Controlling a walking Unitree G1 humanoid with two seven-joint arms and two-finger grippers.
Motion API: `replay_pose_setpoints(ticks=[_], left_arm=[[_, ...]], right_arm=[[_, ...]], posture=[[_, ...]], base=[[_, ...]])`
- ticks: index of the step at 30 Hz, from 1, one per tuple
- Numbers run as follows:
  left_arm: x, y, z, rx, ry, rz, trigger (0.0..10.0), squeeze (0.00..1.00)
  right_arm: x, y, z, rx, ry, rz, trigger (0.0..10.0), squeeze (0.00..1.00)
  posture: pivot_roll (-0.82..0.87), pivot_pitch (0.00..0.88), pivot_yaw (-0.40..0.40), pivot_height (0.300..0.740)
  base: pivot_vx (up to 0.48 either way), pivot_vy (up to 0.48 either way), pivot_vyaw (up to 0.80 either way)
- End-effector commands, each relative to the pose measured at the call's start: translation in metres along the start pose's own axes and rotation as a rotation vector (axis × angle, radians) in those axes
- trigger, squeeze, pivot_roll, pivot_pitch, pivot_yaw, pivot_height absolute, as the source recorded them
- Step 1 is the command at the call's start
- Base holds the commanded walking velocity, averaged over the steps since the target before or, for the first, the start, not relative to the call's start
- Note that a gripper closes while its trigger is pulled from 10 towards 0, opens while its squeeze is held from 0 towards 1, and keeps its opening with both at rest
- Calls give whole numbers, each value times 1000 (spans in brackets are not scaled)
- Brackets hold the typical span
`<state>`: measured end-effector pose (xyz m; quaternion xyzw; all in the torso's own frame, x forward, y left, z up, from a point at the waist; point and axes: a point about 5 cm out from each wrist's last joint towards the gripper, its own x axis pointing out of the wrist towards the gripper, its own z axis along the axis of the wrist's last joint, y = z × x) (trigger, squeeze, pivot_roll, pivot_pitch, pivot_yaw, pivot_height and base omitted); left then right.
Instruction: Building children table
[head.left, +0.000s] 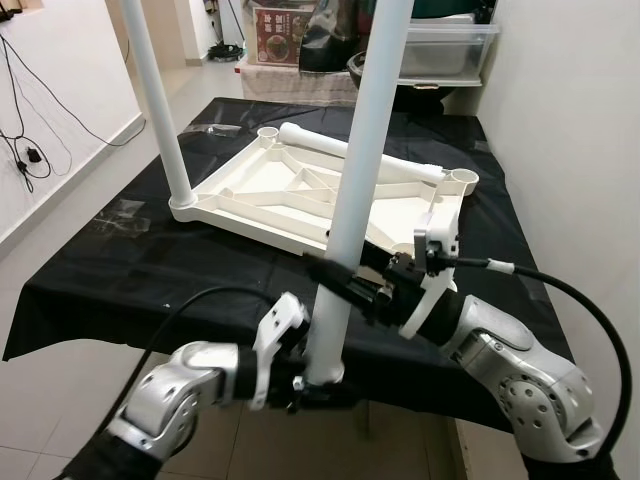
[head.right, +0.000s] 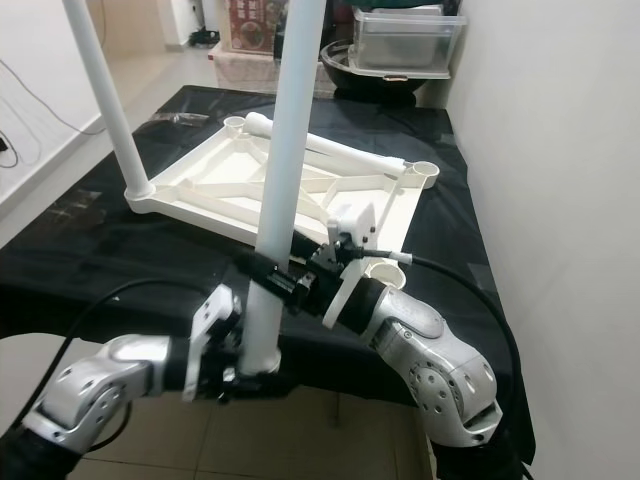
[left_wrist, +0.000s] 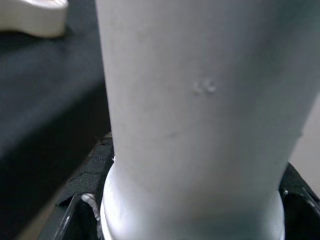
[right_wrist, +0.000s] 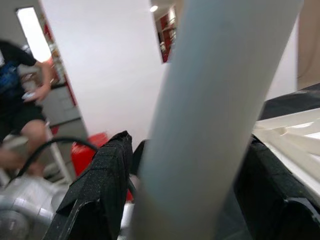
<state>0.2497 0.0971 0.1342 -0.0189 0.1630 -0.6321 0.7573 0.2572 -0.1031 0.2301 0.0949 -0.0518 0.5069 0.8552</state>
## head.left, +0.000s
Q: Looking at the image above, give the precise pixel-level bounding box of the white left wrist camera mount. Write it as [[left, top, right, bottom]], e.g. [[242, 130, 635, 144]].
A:
[[250, 292, 311, 411]]

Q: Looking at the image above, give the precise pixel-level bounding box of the clear tape piece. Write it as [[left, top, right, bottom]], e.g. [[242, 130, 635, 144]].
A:
[[95, 200, 151, 233], [180, 122, 241, 139]]

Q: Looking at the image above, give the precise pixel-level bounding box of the red printed package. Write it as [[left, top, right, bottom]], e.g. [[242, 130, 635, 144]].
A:
[[252, 5, 311, 66]]

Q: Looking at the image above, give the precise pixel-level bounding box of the clear plastic storage container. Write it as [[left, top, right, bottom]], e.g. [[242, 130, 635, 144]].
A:
[[400, 22, 499, 81]]

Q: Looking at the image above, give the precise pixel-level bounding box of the clear box with orange lid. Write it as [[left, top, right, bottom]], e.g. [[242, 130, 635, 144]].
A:
[[248, 0, 319, 69]]

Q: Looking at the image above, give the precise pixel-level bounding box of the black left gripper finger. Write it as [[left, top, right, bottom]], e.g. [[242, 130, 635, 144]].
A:
[[298, 378, 369, 413]]

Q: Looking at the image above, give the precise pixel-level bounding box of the black tablecloth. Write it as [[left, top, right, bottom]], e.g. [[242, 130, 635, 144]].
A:
[[3, 95, 576, 436]]

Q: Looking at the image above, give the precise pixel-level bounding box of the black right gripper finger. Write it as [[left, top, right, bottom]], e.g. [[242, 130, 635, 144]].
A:
[[302, 252, 373, 301]]

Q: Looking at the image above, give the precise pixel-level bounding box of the black floor mop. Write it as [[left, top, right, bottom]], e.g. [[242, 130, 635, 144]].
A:
[[205, 0, 246, 63]]

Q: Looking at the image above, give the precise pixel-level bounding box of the beige cloth covered bench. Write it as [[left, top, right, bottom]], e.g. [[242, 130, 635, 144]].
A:
[[232, 60, 361, 106]]

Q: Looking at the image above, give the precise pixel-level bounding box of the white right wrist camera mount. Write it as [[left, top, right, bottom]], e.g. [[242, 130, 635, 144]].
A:
[[400, 205, 463, 336]]

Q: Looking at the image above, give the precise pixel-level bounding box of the dark green pot lid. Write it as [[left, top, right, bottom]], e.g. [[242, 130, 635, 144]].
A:
[[410, 0, 496, 23]]

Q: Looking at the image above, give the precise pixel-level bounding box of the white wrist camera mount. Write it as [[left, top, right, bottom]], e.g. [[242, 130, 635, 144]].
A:
[[250, 292, 311, 411], [400, 205, 463, 336]]

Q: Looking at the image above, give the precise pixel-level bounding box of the black plastic bag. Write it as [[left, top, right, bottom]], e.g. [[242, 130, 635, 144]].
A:
[[298, 0, 376, 73]]

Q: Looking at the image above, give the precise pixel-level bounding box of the black wall cable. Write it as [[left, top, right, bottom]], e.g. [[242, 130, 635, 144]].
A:
[[40, 60, 149, 151], [0, 35, 76, 196]]

